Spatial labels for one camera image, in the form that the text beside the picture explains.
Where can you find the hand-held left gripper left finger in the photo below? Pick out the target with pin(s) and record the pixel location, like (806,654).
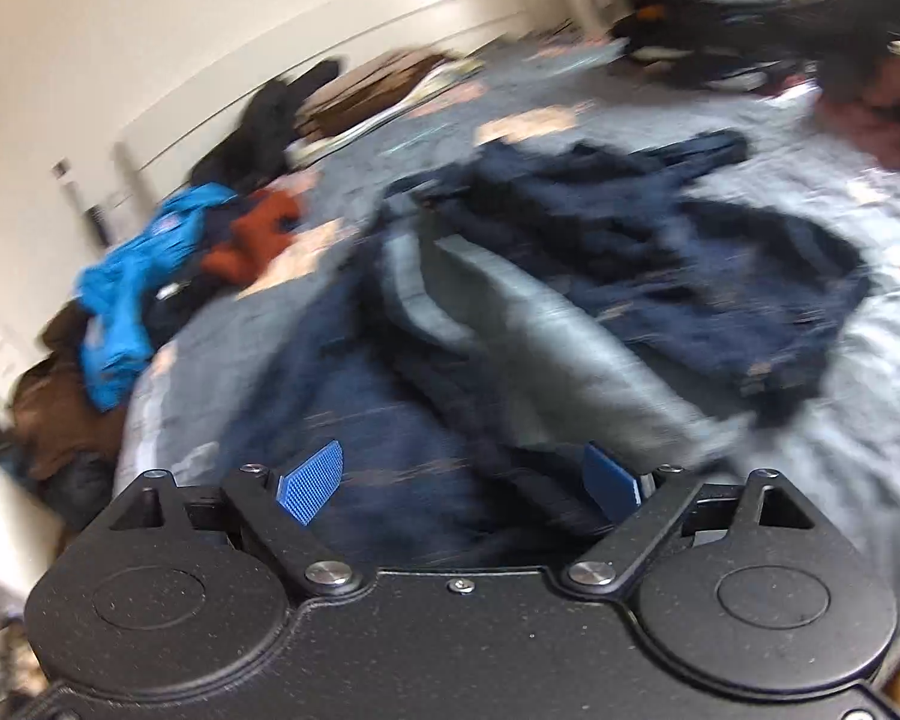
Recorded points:
(311,484)

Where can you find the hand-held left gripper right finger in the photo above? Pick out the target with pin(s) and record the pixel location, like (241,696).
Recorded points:
(607,484)

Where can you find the dark blue denim jacket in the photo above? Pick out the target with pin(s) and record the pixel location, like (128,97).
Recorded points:
(645,262)

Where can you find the stack of dark folded clothes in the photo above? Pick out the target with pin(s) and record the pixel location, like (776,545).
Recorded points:
(705,22)

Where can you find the stack of folded brown clothes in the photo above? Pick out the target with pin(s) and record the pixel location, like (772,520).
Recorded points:
(375,82)

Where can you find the person's right hand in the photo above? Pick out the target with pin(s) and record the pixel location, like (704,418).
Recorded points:
(892,94)

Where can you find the grey patchwork quilt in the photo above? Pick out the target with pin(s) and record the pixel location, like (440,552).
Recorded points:
(795,157)

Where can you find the black garment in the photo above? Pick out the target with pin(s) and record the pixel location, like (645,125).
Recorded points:
(172,307)

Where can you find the dark navy shiny jacket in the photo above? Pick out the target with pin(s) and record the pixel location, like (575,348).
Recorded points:
(82,487)

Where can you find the rust orange sweater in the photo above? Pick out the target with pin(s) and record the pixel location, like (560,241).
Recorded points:
(247,232)

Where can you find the bright blue jacket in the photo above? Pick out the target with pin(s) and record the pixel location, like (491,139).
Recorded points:
(120,300)

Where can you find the brown puffer coat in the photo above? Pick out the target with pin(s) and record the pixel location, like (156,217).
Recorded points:
(52,405)

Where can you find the black jacket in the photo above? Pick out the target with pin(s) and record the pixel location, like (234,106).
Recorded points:
(262,127)

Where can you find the white headboard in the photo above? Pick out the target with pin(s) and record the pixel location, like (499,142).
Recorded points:
(217,90)

